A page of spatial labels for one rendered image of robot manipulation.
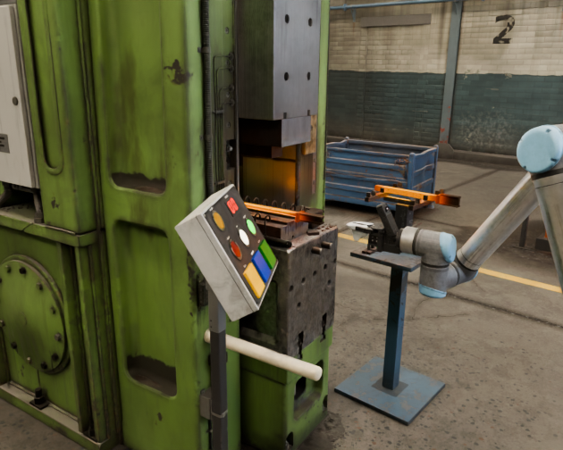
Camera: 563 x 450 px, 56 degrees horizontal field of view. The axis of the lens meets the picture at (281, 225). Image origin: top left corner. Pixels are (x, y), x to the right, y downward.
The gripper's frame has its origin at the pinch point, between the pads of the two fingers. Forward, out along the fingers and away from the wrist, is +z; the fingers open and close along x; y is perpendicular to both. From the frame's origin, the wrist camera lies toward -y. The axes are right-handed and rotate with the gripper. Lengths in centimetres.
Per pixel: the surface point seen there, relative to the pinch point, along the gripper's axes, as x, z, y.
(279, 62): -14, 21, -54
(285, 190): 22.7, 41.9, -2.1
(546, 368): 122, -62, 100
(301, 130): 0.8, 21.3, -31.1
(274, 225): -10.8, 25.0, 2.4
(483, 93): 766, 130, -15
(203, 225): -73, 4, -17
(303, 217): -0.7, 18.9, 0.7
